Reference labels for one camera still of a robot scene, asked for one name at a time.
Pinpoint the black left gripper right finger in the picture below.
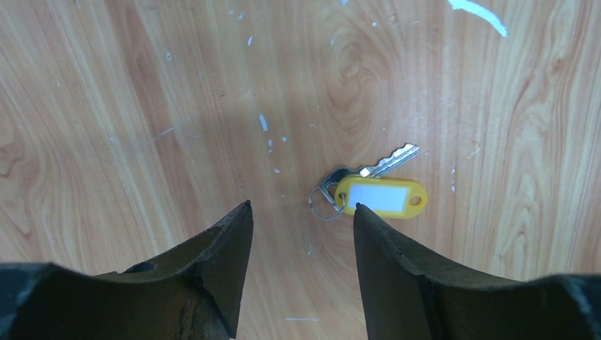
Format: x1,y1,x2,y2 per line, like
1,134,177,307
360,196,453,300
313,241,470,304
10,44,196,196
353,204,600,339

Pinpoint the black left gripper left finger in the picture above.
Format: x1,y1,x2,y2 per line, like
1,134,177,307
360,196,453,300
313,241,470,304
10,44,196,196
1,201,254,339

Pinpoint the silver key with yellow tag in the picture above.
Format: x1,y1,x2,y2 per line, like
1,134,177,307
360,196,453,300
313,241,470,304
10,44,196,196
308,143,428,220

